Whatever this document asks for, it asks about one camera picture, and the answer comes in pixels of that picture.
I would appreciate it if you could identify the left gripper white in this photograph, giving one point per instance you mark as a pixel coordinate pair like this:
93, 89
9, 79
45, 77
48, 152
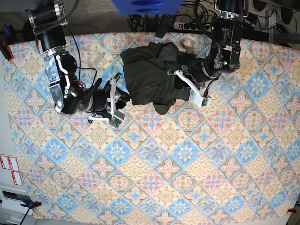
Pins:
200, 99

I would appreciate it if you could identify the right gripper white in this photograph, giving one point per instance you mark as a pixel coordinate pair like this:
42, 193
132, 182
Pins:
103, 103

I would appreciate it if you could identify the dark green long-sleeve shirt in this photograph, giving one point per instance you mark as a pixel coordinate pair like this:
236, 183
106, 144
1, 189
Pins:
150, 77

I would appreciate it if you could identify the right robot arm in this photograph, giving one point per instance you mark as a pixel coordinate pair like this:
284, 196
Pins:
69, 93

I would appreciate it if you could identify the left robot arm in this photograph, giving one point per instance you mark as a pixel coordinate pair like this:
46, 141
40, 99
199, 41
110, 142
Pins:
224, 56

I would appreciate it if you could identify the patterned colourful tablecloth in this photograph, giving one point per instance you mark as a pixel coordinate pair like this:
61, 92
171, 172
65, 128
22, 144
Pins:
237, 160

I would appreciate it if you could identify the blue plastic box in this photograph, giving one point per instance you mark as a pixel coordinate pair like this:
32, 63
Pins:
140, 7

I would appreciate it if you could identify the black remote control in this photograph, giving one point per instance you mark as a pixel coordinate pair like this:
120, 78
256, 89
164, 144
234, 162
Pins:
165, 23

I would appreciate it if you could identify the blue clamp upper left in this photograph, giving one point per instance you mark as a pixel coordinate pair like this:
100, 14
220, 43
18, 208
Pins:
4, 45

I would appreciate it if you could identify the blue clamp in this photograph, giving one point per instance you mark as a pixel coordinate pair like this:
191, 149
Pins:
29, 205
4, 45

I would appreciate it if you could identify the white red-framed labels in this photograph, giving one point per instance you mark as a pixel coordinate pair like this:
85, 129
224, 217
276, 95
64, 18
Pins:
10, 163

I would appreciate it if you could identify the orange clamp lower right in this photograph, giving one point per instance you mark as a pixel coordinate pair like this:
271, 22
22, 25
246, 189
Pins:
292, 210

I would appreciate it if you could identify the blue clamp lower left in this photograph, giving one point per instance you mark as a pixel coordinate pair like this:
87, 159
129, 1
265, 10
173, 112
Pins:
29, 205

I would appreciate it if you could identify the white power strip red switch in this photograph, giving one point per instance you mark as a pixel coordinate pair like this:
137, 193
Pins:
186, 26

